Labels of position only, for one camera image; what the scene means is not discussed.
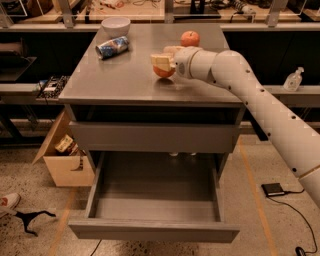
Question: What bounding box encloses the clear hand sanitizer bottle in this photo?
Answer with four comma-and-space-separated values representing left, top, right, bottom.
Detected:
283, 67, 304, 92

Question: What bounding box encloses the black foot pedal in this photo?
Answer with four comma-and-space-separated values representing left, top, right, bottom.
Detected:
261, 183, 285, 197

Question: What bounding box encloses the black floor cable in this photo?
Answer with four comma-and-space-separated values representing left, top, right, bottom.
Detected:
266, 188, 318, 256

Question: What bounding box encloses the open grey middle drawer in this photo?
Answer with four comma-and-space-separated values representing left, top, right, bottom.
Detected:
69, 152, 240, 243

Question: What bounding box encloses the orange fruit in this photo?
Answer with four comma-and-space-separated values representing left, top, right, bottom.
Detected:
153, 66, 175, 78

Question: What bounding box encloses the red apple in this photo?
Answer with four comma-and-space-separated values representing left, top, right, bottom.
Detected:
180, 31, 200, 47

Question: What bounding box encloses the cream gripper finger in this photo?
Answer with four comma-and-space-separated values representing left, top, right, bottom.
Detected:
151, 53, 175, 71
163, 46, 183, 55

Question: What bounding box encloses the patterned black white box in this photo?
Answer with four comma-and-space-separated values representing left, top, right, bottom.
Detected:
38, 76, 69, 99

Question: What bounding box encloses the closed grey top drawer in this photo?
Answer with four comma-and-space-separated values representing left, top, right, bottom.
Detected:
69, 122, 239, 153

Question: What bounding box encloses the blue crushed soda can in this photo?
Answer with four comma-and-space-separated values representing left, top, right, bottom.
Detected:
95, 36, 129, 60

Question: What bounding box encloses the black floor bracket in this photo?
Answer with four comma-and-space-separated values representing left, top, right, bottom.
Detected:
14, 210, 55, 236

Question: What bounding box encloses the grey drawer cabinet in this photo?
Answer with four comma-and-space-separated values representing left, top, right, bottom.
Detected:
59, 23, 245, 171

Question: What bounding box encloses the wooden plywood box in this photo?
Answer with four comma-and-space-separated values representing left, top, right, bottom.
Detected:
33, 110, 95, 187

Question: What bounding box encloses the white sneaker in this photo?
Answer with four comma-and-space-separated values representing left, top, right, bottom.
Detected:
0, 193, 21, 218

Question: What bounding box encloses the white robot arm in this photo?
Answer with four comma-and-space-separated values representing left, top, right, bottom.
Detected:
151, 46, 320, 207

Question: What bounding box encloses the snack package in box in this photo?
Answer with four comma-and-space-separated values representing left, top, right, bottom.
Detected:
55, 134, 78, 156

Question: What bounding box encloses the white bowl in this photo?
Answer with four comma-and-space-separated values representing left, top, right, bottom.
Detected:
101, 17, 131, 38

